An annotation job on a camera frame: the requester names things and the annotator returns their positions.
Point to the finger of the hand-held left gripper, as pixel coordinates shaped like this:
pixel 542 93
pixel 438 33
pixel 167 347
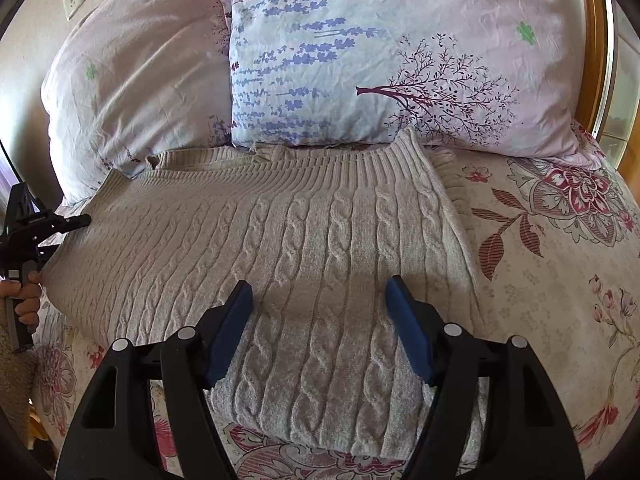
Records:
pixel 65 222
pixel 22 202

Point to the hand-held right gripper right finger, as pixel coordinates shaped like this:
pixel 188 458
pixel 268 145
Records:
pixel 410 331

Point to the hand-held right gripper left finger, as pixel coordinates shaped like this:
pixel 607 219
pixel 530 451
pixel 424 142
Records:
pixel 230 331

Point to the person's left forearm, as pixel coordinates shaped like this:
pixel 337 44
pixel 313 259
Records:
pixel 12 375

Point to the person's left hand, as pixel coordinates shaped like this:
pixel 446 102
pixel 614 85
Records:
pixel 25 305

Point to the floral bed sheet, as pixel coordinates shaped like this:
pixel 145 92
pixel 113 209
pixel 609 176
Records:
pixel 550 285

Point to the pale pink sprig print pillow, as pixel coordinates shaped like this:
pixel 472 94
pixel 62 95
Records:
pixel 140 85

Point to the lavender and tree print pillow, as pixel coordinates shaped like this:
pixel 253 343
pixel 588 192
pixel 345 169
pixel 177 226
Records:
pixel 400 20

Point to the frosted glass panel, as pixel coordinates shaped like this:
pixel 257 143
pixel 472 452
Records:
pixel 622 85

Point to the wooden headboard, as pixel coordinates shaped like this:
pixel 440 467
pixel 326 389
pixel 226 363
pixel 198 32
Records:
pixel 595 35

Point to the beige wall socket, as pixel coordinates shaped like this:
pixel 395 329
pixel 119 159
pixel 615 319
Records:
pixel 74 4

